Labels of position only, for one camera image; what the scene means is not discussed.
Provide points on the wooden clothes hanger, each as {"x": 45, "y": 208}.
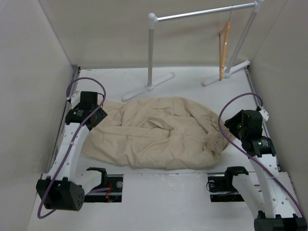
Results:
{"x": 223, "y": 37}

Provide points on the beige trousers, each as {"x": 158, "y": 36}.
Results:
{"x": 166, "y": 133}

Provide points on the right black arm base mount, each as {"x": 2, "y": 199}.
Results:
{"x": 220, "y": 191}

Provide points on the white and silver clothes rack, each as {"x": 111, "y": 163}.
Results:
{"x": 192, "y": 39}

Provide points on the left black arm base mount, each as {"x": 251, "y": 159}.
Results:
{"x": 101, "y": 189}

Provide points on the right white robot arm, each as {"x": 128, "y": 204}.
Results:
{"x": 271, "y": 206}

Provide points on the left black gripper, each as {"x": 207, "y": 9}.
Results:
{"x": 100, "y": 116}

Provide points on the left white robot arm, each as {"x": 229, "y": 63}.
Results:
{"x": 62, "y": 188}

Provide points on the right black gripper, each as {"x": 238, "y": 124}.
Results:
{"x": 231, "y": 122}

